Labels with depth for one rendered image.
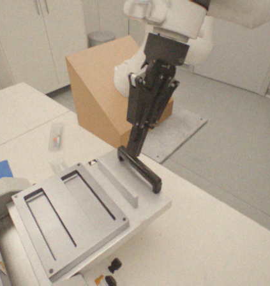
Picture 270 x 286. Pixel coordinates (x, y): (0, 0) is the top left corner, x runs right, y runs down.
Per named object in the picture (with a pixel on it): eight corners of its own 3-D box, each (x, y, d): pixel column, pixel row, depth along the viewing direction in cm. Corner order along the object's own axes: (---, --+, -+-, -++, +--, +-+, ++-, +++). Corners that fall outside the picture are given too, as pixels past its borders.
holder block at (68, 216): (52, 283, 37) (48, 278, 36) (15, 203, 49) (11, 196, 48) (129, 226, 45) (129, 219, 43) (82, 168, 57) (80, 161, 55)
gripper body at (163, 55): (172, 37, 33) (153, 96, 37) (200, 46, 39) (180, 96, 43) (138, 27, 38) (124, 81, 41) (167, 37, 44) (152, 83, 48)
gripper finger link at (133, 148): (146, 128, 45) (144, 128, 44) (136, 157, 48) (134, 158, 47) (136, 121, 46) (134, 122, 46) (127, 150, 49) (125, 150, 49)
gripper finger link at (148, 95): (165, 74, 40) (161, 73, 39) (145, 130, 44) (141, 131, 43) (149, 67, 42) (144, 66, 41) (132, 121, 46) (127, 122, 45)
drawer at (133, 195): (50, 303, 39) (37, 288, 33) (11, 213, 52) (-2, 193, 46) (170, 209, 52) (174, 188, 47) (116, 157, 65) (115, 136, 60)
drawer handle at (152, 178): (155, 194, 51) (156, 183, 48) (117, 158, 60) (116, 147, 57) (161, 189, 52) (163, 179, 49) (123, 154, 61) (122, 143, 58)
